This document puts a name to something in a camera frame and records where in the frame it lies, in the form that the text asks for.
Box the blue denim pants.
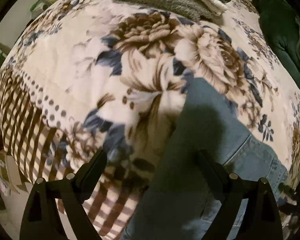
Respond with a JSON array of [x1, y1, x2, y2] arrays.
[[121, 78, 287, 239]]

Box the floral fleece blanket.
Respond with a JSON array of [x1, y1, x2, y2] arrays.
[[0, 0, 300, 239]]

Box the dark green pillow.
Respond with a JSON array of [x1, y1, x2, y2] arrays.
[[252, 0, 300, 89]]

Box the grey folded towel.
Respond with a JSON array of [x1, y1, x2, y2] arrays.
[[115, 0, 221, 22]]

